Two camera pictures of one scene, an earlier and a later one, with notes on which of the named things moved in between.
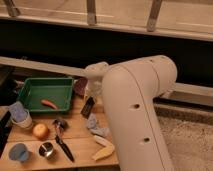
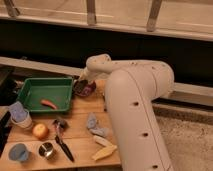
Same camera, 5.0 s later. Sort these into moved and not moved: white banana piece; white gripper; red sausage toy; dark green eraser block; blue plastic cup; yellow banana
Moved: white gripper; dark green eraser block
Not moved: red sausage toy; yellow banana; white banana piece; blue plastic cup
